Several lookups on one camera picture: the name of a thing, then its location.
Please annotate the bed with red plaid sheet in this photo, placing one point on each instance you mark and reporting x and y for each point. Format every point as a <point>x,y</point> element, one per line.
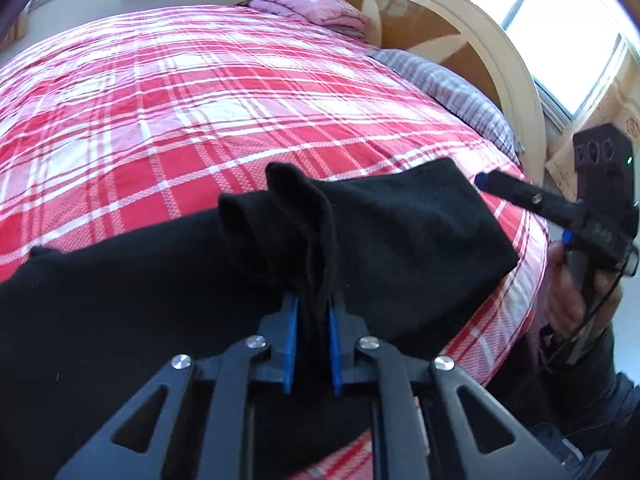
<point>200,110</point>

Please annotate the striped pillow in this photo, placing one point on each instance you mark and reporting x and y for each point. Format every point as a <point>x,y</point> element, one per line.
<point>450,90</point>

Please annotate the large window beside headboard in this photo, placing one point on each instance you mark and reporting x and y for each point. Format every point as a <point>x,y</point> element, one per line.
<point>555,30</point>

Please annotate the black pants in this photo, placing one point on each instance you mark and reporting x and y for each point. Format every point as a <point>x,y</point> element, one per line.
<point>150,285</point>

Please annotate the person's right forearm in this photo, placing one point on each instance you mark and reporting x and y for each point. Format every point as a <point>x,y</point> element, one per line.
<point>595,380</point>

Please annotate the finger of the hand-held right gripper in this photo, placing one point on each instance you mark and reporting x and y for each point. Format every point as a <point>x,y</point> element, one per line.
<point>520,192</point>

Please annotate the cream and wooden headboard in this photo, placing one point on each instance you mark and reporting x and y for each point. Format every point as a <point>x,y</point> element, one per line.
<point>480,25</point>

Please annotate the pink folded blanket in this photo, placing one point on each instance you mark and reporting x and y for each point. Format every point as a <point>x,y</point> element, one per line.
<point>310,7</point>

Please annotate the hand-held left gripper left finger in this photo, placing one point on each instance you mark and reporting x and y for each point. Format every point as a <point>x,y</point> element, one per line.
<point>290,345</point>

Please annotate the yellow patterned curtain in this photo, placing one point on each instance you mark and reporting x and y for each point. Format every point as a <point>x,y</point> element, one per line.
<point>600,130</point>
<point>14,32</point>

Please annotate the dark maroon cloth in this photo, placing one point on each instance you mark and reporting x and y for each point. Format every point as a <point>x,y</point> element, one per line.
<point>520,385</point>

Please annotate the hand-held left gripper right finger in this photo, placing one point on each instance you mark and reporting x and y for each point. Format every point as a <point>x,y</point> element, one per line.
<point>335,350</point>

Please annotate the person's right hand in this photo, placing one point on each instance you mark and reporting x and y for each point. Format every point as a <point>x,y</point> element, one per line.
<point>562,300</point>

